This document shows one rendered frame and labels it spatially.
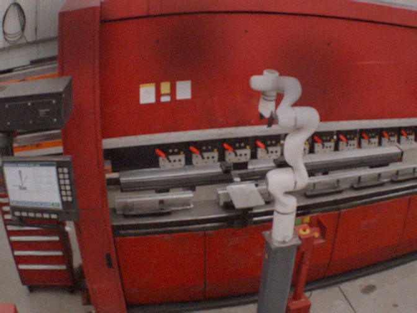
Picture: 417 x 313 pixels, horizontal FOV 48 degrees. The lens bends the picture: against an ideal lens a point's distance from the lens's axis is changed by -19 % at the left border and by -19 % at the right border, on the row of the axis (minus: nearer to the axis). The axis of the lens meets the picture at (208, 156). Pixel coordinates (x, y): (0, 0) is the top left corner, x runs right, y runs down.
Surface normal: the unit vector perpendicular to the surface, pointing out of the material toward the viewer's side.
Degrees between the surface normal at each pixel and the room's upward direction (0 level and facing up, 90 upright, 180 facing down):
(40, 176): 90
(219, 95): 90
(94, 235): 90
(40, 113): 90
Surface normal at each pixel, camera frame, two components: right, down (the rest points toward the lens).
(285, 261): 0.24, 0.42
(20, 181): 0.03, 0.43
